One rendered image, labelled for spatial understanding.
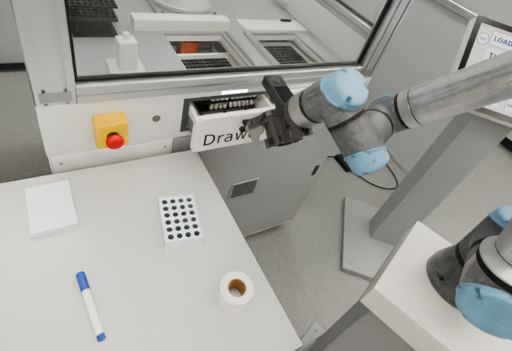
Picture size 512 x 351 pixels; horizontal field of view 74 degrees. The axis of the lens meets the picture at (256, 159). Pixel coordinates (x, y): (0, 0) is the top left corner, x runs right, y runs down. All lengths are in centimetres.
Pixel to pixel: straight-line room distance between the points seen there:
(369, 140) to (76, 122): 63
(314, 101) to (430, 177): 116
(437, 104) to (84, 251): 74
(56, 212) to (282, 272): 115
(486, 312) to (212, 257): 52
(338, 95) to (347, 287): 136
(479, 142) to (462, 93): 97
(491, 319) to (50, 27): 90
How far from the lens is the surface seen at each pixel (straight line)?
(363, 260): 193
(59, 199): 88
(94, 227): 84
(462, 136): 161
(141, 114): 90
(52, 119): 87
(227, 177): 123
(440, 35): 248
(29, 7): 74
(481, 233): 81
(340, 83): 60
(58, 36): 77
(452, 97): 69
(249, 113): 91
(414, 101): 71
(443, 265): 90
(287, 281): 172
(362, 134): 63
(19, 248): 84
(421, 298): 88
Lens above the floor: 146
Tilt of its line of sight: 42 degrees down
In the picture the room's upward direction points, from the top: 19 degrees clockwise
